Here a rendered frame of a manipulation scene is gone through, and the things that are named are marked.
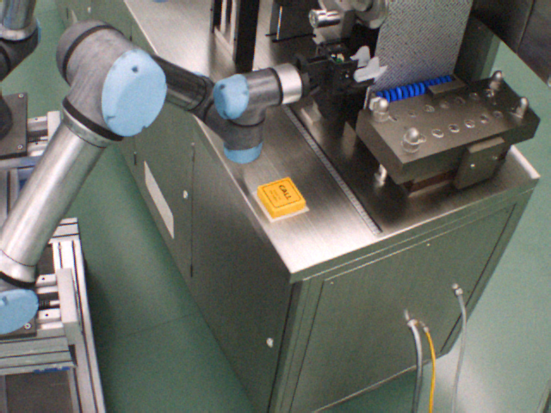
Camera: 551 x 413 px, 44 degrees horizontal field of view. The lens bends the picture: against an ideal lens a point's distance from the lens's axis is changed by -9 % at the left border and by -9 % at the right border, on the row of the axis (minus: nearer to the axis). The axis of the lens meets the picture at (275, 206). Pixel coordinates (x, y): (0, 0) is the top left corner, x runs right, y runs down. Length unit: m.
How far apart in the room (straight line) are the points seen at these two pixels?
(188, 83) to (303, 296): 0.46
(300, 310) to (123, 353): 0.92
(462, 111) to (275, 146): 0.41
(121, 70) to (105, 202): 1.64
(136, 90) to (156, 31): 0.84
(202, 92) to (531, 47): 0.70
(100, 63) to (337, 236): 0.60
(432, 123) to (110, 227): 1.40
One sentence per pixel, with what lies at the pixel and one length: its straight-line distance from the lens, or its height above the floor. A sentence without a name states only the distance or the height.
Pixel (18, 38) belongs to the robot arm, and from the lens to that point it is 1.70.
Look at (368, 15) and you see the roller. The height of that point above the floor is 1.22.
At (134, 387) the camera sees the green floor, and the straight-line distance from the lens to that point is 2.24.
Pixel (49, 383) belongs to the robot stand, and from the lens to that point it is 2.04.
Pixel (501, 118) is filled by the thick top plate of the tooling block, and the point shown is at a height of 1.03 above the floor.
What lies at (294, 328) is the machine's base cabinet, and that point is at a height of 0.68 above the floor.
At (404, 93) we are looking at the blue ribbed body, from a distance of 1.56.
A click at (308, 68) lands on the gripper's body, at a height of 1.15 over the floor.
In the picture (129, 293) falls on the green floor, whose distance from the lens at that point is 2.42.
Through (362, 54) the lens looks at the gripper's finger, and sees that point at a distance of 1.48.
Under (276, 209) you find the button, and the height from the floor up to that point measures 0.92.
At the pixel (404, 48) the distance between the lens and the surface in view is 1.51.
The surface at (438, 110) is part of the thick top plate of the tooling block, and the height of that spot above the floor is 1.03.
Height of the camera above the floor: 1.99
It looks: 48 degrees down
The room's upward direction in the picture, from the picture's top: 8 degrees clockwise
